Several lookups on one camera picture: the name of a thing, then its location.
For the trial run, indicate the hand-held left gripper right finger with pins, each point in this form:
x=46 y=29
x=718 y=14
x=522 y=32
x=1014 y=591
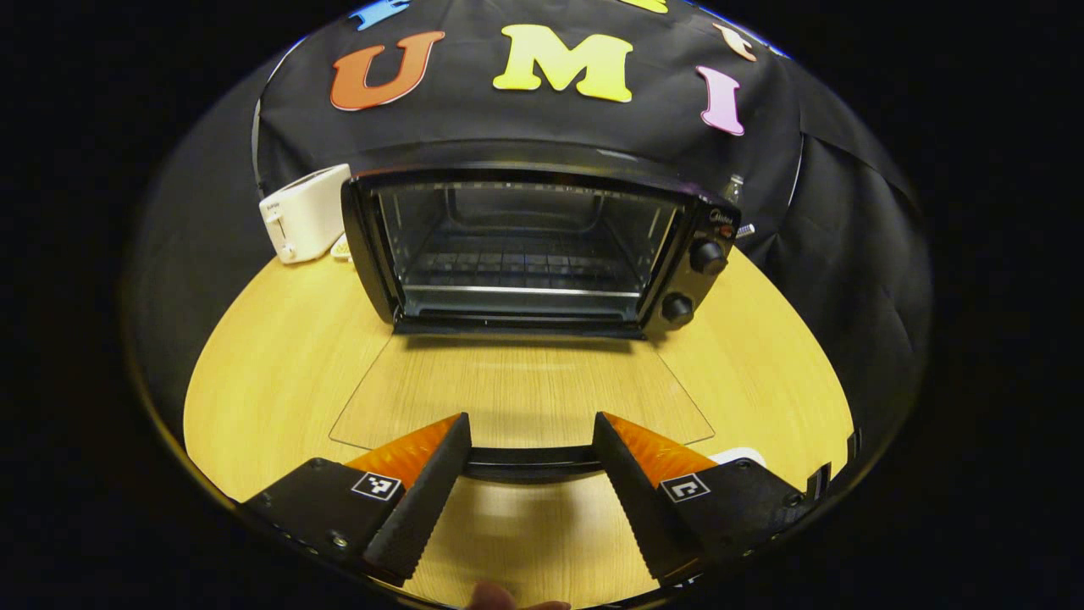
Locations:
x=631 y=500

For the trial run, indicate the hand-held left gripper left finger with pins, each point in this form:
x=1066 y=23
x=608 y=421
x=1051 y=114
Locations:
x=428 y=500

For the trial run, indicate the black electric oven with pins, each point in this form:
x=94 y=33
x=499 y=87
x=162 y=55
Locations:
x=707 y=280

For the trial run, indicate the white plate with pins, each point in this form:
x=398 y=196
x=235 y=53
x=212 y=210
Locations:
x=737 y=457

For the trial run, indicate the black chair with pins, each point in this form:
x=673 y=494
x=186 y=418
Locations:
x=834 y=466

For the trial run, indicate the small white object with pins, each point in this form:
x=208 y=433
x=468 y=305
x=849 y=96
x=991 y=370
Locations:
x=340 y=248

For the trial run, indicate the white toaster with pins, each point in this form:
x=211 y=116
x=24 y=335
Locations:
x=301 y=212

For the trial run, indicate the clear water bottle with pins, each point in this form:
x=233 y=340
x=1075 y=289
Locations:
x=734 y=190

